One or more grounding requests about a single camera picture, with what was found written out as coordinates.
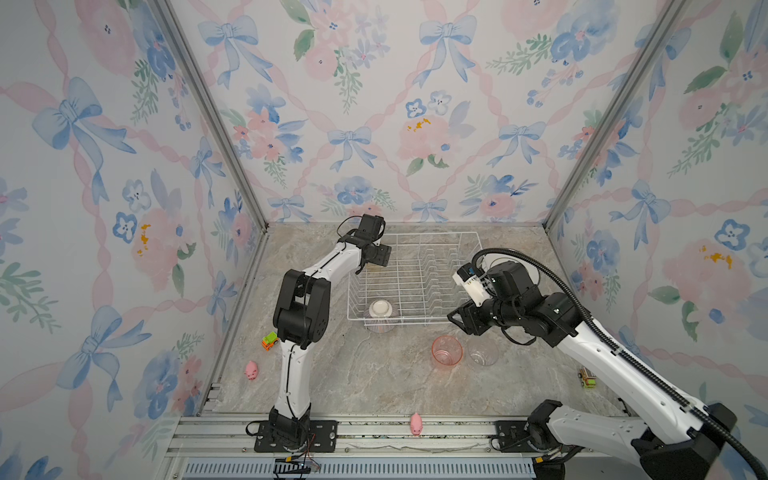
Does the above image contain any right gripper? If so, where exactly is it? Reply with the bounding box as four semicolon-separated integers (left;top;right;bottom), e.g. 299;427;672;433
445;291;522;337

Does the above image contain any clear glass cup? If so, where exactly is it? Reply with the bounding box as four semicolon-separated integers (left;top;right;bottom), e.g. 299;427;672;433
467;339;500;367

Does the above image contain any pink plastic cup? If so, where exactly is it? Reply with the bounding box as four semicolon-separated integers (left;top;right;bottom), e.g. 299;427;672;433
431;335;464;369

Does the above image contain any yellow plastic cup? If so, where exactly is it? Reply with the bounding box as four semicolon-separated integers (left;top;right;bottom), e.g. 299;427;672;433
362;263;386;276

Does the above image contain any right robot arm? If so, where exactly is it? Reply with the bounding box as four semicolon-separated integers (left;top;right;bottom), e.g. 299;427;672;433
448;261;736;479

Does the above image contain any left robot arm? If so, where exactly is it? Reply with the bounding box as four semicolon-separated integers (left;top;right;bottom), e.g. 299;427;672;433
269;214;391;446

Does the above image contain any clear cup white base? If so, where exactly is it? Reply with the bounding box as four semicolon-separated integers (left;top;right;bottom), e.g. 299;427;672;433
364;299;395;334

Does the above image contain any small toy car right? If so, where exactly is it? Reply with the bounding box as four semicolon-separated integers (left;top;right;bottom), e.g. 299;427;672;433
578;367;597;389

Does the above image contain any green orange toy car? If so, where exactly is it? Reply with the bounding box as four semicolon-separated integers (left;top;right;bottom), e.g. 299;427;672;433
261;332;279;351

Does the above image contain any pink pig toy left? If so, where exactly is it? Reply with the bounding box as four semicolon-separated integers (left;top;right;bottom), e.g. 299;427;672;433
245;361;259;381

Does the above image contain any white wire dish rack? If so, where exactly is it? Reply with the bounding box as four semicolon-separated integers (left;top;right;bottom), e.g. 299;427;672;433
346;231;482;326

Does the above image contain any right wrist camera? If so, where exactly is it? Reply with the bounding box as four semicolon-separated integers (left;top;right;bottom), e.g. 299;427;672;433
452;263;491;307

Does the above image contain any pink pig toy on rail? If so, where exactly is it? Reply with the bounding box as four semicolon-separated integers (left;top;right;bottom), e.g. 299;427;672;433
409;413;424;436

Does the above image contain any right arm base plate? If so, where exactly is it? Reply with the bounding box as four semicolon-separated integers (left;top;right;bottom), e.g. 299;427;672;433
491;420;537;453

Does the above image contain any black corrugated cable hose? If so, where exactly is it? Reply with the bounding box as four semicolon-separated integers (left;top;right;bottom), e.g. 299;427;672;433
470;247;768;480

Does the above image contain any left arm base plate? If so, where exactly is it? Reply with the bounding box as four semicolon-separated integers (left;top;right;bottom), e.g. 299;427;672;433
252;420;339;453

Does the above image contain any left corner aluminium post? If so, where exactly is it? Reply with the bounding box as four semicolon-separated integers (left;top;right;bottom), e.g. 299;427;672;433
147;0;268;234

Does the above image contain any corner aluminium post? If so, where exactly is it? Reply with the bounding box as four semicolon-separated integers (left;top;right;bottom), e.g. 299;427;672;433
147;0;268;234
542;1;689;233

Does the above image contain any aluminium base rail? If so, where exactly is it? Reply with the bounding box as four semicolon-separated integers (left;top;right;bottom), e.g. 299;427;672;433
155;413;645;479

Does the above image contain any right corner aluminium post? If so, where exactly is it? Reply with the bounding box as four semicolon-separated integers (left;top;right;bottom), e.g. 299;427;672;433
542;1;689;233

